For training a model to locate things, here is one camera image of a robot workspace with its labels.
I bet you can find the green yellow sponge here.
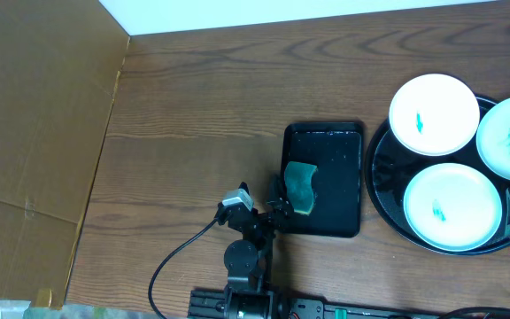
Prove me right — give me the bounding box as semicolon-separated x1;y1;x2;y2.
283;161;317;215

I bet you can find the pale green plate front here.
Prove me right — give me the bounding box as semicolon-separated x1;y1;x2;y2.
403;163;503;253

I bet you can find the white plate green stain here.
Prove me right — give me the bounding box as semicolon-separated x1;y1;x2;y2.
389;74;480;157

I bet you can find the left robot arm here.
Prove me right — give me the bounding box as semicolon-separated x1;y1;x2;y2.
216;175;293;319

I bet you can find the black rectangular tray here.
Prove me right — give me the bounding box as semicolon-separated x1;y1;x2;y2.
281;122;363;237

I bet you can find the round black tray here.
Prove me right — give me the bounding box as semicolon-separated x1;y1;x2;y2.
364;121;510;256

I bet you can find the cardboard panel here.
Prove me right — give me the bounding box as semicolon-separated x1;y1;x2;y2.
0;0;129;307

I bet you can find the black camera cable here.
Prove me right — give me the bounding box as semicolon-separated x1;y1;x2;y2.
147;216;220;319

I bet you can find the black cable bottom right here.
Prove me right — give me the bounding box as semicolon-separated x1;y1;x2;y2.
436;306;510;319

